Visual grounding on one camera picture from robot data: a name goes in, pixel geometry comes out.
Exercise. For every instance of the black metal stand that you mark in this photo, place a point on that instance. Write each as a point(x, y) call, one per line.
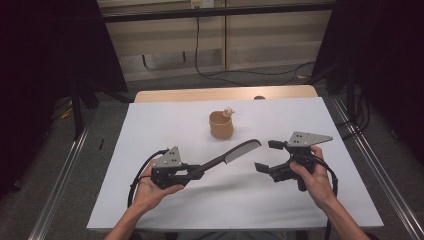
point(350, 90)
point(77, 110)

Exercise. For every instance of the black horizontal bar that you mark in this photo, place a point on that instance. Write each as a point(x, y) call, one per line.
point(213, 12)

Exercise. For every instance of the metal floor rail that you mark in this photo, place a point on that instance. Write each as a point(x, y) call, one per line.
point(383, 163)
point(56, 190)

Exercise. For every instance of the person's right hand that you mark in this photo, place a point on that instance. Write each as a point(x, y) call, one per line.
point(320, 186)

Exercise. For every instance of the black kitchen knife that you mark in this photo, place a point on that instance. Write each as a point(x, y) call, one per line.
point(240, 151)

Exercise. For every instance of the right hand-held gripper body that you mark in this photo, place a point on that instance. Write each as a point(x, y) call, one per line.
point(303, 139)

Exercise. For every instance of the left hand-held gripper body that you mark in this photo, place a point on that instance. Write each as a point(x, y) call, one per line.
point(166, 173)

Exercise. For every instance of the white table sheet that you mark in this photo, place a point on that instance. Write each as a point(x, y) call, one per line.
point(216, 206)

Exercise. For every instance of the dark curtain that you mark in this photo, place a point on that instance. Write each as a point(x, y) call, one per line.
point(390, 60)
point(50, 66)

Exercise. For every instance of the brown cup with figurine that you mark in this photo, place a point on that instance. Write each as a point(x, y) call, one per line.
point(220, 128)

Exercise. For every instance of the person's left hand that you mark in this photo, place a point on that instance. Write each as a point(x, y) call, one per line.
point(148, 195)

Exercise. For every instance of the white wall outlet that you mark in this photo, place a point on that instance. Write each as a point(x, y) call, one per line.
point(202, 3)

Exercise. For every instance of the wooden table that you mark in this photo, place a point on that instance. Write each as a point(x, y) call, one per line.
point(200, 95)

